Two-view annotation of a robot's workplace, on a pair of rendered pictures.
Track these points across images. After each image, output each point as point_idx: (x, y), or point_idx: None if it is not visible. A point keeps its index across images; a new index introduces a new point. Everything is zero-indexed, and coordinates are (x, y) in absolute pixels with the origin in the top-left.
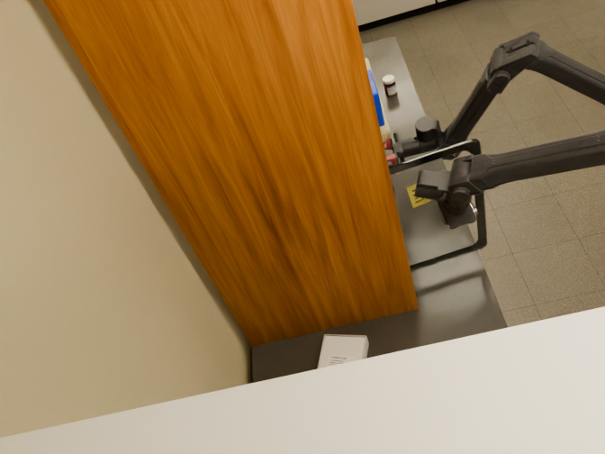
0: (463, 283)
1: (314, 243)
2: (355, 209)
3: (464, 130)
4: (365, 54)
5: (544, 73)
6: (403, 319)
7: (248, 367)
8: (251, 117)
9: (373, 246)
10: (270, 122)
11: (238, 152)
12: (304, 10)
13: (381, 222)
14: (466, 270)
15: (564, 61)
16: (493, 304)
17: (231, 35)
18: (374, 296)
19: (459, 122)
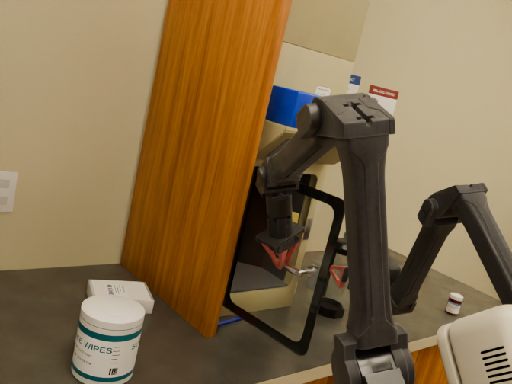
0: (254, 363)
1: (189, 180)
2: (220, 164)
3: (403, 280)
4: (481, 298)
5: (465, 225)
6: (189, 330)
7: None
8: (212, 32)
9: (212, 218)
10: (218, 42)
11: (196, 58)
12: None
13: (226, 194)
14: (272, 364)
15: (488, 223)
16: (240, 383)
17: None
18: (190, 284)
19: (402, 267)
